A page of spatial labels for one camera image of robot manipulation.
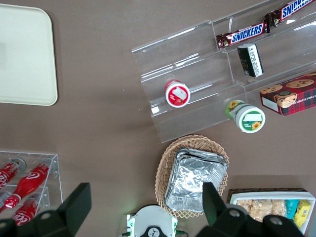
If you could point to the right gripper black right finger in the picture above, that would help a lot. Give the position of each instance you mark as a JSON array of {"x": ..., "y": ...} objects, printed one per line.
[{"x": 217, "y": 214}]

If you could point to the clear acrylic bottle rack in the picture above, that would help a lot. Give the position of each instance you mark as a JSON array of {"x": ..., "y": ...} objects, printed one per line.
[{"x": 55, "y": 172}]

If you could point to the aluminium foil tray stack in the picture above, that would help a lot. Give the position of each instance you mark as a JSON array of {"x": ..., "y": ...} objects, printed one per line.
[{"x": 190, "y": 177}]

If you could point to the white rectangular snack dish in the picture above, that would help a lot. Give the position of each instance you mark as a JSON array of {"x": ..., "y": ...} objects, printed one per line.
[{"x": 309, "y": 197}]

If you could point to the rice cracker packet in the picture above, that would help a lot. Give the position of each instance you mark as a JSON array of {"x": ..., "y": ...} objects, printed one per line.
[
  {"x": 261, "y": 208},
  {"x": 244, "y": 206},
  {"x": 279, "y": 207}
]

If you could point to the Snickers chocolate bar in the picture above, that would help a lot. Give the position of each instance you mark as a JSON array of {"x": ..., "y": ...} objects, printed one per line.
[
  {"x": 288, "y": 11},
  {"x": 244, "y": 34}
]

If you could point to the green sunflower yogurt cup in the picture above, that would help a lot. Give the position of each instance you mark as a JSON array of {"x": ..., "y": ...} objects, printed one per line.
[{"x": 249, "y": 119}]

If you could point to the red cola bottle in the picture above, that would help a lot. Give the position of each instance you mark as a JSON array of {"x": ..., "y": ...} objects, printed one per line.
[
  {"x": 7, "y": 174},
  {"x": 24, "y": 212},
  {"x": 29, "y": 180}
]

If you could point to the yellow snack packet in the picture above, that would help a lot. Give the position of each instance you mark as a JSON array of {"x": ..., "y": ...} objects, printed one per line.
[{"x": 303, "y": 212}]

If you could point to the red strawberry yogurt cup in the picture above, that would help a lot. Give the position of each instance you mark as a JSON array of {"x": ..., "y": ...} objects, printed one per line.
[{"x": 177, "y": 95}]

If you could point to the clear acrylic stepped shelf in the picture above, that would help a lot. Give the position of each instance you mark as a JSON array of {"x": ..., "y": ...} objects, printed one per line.
[
  {"x": 284, "y": 49},
  {"x": 187, "y": 61}
]

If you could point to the light wicker basket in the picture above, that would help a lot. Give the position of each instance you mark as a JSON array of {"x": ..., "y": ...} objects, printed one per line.
[{"x": 168, "y": 158}]

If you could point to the dark woven tray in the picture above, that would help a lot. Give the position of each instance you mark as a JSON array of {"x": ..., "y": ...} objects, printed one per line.
[{"x": 266, "y": 190}]

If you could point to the teal snack packet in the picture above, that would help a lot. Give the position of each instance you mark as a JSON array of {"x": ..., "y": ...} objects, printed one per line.
[{"x": 292, "y": 207}]

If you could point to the red plaid cookie box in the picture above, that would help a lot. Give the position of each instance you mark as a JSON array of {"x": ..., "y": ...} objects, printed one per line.
[{"x": 293, "y": 96}]

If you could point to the cream plastic tray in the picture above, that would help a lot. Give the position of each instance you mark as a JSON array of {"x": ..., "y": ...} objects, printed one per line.
[{"x": 24, "y": 54}]

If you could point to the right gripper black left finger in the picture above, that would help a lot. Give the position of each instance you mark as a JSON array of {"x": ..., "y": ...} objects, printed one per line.
[{"x": 71, "y": 212}]

